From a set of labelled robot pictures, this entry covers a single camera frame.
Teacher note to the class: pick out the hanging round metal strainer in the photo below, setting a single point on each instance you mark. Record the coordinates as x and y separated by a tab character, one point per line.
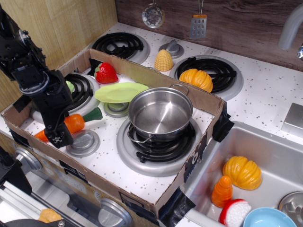
153	15

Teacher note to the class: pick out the red toy strawberry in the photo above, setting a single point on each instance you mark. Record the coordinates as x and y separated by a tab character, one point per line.
105	73

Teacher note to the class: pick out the front silver stove knob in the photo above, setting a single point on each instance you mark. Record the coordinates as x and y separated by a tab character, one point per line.
85	143

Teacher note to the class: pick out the orange toy pumpkin on stove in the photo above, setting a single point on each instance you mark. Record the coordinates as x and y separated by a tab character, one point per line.
198	78

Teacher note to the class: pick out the right silver oven dial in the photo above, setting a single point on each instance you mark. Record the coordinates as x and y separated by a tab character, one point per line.
111	214

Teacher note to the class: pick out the back left black burner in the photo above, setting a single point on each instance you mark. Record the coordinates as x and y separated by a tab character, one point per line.
127	46

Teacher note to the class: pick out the hanging metal spatula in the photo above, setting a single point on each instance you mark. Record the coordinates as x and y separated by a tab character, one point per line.
198	23

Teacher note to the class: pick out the light green plastic plate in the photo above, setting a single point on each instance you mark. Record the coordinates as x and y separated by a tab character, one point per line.
119	92

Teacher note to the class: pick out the black burner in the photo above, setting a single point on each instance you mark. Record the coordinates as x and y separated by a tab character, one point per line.
83	93
127	46
154	158
226	77

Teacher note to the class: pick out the orange toy pumpkin in sink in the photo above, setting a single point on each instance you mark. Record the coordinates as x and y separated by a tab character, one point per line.
244	173

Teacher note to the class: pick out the front left black burner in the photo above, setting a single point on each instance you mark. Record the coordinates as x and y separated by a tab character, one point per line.
83	93

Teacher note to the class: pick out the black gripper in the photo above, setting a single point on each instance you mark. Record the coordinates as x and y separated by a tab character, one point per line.
51	96

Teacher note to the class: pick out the stainless steel pot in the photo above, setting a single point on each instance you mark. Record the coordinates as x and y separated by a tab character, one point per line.
161	114

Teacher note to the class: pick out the front right black burner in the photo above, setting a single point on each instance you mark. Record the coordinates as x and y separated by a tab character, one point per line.
154	158

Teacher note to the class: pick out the left silver oven dial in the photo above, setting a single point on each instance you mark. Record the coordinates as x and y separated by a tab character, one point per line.
28	161

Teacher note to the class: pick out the grey faucet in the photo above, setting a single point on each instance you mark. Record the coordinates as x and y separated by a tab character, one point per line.
290	28

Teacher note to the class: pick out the middle silver stove knob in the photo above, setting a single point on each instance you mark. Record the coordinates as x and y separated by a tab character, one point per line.
117	110

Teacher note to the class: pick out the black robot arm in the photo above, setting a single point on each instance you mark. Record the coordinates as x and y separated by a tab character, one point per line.
22	61

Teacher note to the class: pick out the small orange toy carrot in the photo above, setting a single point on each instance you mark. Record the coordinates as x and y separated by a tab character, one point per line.
222	192

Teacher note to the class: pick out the back silver stove knob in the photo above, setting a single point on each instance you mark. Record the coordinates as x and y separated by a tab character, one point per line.
173	48

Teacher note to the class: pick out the green toy broccoli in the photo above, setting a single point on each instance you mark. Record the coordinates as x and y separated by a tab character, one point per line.
70	86

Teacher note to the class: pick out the silver oven dial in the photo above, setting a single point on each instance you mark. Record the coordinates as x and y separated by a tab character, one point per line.
28	161
111	214

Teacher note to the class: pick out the silver sink basin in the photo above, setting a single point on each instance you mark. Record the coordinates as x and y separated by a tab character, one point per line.
280	161

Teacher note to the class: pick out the steel bowl in sink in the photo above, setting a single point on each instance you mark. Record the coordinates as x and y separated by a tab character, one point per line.
292	206

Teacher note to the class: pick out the orange sponge piece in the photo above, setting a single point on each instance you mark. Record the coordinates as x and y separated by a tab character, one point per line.
49	215

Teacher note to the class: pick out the light blue bowl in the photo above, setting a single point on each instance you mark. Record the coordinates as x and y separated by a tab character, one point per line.
267	217

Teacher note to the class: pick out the back right black burner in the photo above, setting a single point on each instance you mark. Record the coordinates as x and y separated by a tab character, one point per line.
226	77

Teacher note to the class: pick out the silver stove knob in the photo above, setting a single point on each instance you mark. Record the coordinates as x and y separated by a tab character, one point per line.
85	143
173	48
117	110

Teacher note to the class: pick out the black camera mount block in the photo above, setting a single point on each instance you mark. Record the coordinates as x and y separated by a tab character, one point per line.
10	171

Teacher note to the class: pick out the red white toy mushroom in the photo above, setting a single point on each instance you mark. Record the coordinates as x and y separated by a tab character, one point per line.
234	213

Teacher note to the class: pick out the yellow toy corn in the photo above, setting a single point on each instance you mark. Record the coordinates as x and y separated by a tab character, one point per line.
163	61

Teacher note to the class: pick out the brown cardboard fence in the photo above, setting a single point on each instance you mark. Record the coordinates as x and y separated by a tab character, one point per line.
104	171

